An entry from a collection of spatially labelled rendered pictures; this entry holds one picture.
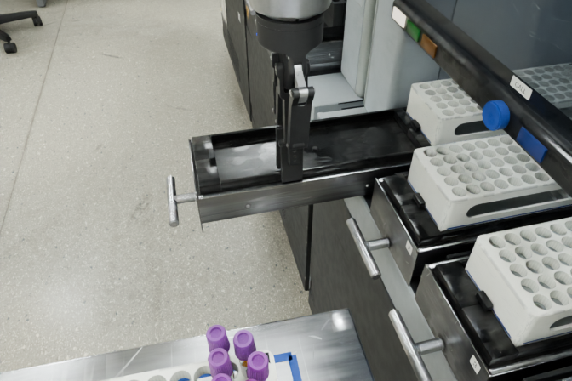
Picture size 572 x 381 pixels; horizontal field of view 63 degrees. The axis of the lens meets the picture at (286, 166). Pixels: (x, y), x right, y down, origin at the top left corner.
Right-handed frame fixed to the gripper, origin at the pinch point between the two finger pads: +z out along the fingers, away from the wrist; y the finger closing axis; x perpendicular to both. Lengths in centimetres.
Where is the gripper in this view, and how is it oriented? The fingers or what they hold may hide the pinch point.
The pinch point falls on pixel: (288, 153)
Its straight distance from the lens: 64.0
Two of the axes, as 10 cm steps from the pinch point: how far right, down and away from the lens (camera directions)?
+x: -9.7, 1.5, -1.8
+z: 0.0, 7.6, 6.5
